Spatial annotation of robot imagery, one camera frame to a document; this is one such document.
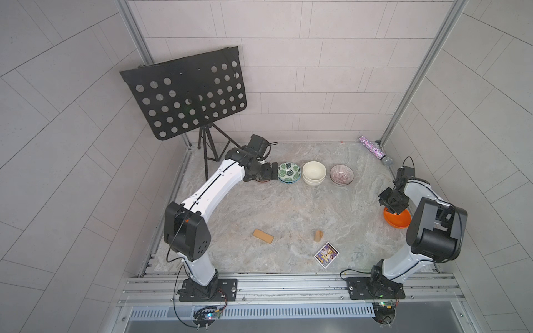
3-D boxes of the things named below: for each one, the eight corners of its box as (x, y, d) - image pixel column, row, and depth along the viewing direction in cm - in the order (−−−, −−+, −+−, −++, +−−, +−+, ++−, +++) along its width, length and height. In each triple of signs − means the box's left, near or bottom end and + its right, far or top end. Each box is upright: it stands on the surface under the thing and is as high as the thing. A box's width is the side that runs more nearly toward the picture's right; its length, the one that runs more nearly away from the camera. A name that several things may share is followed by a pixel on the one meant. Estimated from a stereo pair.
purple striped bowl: (330, 188, 100) (333, 181, 96) (327, 172, 107) (330, 164, 102) (352, 188, 100) (356, 181, 96) (348, 172, 107) (351, 164, 102)
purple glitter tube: (385, 167, 108) (388, 163, 105) (357, 141, 120) (359, 136, 117) (390, 165, 109) (393, 160, 106) (361, 139, 121) (364, 134, 118)
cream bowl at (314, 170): (302, 186, 101) (304, 176, 94) (301, 171, 107) (303, 160, 100) (323, 186, 101) (327, 176, 94) (321, 171, 107) (324, 160, 100)
